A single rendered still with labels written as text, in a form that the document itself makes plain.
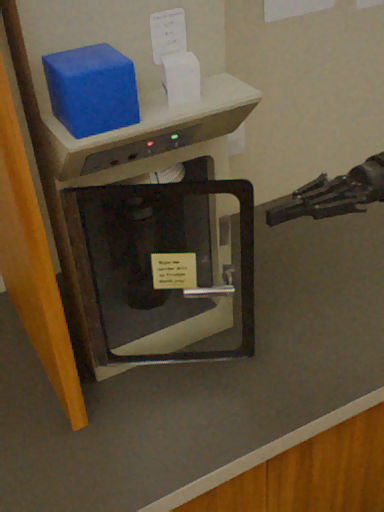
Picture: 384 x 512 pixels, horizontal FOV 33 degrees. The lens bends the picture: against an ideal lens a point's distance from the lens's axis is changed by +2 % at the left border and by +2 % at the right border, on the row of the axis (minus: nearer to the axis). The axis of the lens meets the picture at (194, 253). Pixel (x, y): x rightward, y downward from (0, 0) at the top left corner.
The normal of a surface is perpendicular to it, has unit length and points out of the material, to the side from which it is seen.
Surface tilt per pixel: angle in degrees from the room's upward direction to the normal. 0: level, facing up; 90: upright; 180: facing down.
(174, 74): 90
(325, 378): 0
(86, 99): 90
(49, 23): 90
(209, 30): 90
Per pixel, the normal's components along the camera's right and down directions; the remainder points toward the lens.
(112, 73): 0.47, 0.49
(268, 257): -0.06, -0.81
